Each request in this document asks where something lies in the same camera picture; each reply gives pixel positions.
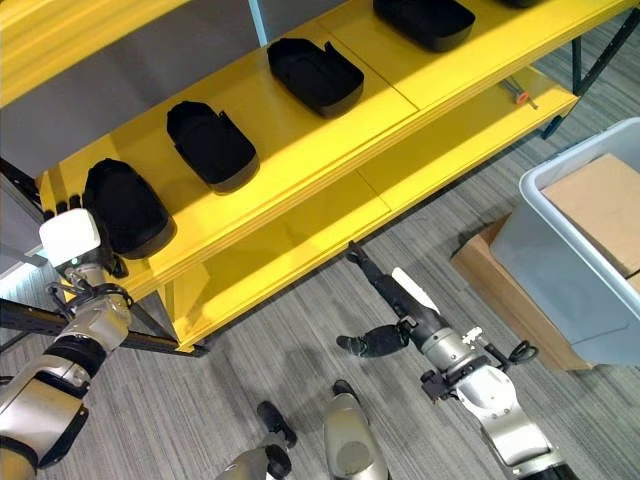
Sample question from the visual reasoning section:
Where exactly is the yellow shelf unit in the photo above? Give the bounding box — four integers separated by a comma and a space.
0, 0, 640, 354

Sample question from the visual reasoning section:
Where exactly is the grey plastic box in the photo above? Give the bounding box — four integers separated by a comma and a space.
491, 117, 640, 367

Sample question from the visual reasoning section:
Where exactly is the robot left leg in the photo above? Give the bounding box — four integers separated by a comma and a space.
214, 399, 300, 480

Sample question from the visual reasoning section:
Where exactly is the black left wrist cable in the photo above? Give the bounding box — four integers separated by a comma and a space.
46, 281, 135, 314

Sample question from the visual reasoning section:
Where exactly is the flat brown cardboard box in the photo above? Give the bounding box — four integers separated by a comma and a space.
450, 218, 597, 372

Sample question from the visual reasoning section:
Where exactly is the light blue post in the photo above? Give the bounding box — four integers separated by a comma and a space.
247, 0, 272, 50

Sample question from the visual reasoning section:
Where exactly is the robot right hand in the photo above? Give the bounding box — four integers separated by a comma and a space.
336, 241, 450, 359

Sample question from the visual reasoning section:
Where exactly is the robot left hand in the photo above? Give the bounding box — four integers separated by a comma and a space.
38, 194, 129, 280

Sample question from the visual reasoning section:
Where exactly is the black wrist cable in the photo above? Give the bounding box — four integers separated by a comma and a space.
492, 339, 540, 372
46, 281, 135, 314

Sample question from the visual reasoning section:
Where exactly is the black sole-shaped part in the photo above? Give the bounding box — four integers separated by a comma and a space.
266, 37, 366, 120
81, 158, 177, 261
372, 0, 477, 54
165, 100, 261, 196

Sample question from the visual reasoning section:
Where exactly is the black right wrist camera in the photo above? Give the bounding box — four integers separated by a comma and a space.
419, 368, 454, 403

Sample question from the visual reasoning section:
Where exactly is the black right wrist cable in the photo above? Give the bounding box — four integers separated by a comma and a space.
492, 339, 540, 372

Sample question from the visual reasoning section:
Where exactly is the metal tool with orange collar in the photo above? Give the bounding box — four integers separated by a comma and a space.
501, 78, 540, 111

